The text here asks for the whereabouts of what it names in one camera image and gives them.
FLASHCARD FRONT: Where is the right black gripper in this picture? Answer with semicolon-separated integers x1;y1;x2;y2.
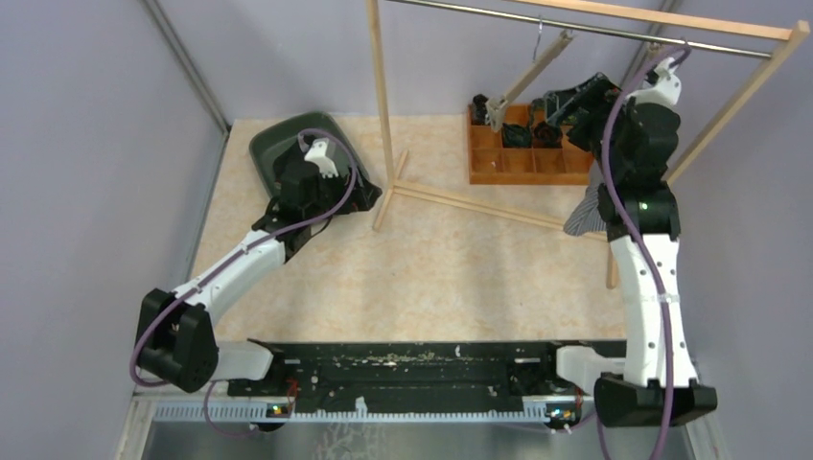
545;73;633;180

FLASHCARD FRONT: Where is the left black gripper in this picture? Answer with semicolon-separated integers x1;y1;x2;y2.
304;162;381;225

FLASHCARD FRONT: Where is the wooden clip hanger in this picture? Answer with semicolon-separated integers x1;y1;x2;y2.
485;18;575;133

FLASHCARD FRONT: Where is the grey striped underwear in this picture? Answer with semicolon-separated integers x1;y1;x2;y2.
563;163;607;237

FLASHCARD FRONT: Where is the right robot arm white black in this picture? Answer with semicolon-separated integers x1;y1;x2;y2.
540;73;719;427

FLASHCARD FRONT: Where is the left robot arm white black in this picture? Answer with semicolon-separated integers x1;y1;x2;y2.
128;152;382;397

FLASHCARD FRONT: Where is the folded green camouflage cloth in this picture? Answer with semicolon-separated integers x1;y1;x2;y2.
528;96;554;119

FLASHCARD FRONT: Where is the rolled black red sock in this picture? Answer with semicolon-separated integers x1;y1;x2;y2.
531;122;563;149

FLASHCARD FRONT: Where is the rolled dark sock middle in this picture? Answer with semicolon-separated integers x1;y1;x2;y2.
501;123;533;149

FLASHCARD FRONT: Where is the rolled black sock top-left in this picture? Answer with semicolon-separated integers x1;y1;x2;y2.
471;94;493;126

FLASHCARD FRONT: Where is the green plastic basin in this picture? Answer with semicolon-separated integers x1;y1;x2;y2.
249;111;352;221

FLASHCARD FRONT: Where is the wooden compartment tray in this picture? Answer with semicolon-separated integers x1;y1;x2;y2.
466;104;594;186

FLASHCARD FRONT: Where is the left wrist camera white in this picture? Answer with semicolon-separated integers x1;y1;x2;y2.
304;138;338;178

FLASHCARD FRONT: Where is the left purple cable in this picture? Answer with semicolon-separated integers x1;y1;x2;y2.
128;127;360;439

